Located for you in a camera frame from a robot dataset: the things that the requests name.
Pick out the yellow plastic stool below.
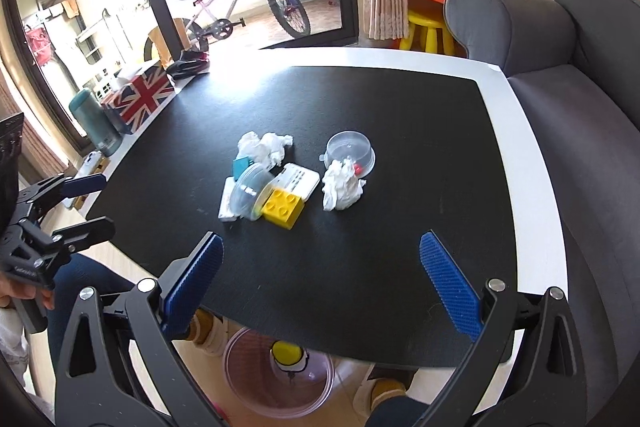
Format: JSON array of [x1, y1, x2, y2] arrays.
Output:
[[399, 11, 454, 56]]

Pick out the left slipper foot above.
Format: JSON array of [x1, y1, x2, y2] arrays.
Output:
[[186, 309, 229, 357]]

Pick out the teal thermos bottle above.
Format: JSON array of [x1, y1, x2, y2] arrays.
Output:
[[68, 89, 122, 157]]

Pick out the yellow toy brick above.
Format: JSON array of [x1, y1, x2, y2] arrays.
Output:
[[262, 188, 304, 230]]

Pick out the union jack tissue box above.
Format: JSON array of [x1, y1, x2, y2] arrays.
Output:
[[101, 61, 175, 134]]

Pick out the clear round plastic container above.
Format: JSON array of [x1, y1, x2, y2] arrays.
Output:
[[319, 130, 375, 178]]

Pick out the black red gloves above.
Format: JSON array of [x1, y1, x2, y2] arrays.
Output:
[[166, 50, 209, 80]]

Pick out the slipper foot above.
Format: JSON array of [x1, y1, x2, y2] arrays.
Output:
[[186, 309, 229, 357], [352, 364, 419, 417]]

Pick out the white test cassette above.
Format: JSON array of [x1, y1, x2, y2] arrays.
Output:
[[218, 176, 239, 222]]

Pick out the right slipper foot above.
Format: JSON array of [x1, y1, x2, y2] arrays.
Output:
[[352, 364, 419, 417]]

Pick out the white tissue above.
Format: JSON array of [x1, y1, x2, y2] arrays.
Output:
[[322, 159, 366, 211], [236, 131, 294, 170]]

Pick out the grey fabric sofa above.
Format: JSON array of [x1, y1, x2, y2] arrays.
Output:
[[444, 0, 639, 426]]

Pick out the pink translucent trash bin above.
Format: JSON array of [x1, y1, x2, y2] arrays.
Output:
[[222, 329, 335, 419]]

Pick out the clear plastic bowl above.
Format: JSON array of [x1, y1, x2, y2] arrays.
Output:
[[229, 164, 274, 221]]

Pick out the white card box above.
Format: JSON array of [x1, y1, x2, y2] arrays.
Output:
[[273, 164, 320, 202]]

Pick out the person left hand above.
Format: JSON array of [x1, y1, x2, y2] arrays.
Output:
[[0, 273, 54, 310]]

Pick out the teal toy block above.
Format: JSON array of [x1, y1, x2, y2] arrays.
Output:
[[232, 156, 254, 181]]

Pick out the white coffee table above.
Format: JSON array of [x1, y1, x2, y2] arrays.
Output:
[[39, 44, 570, 413]]

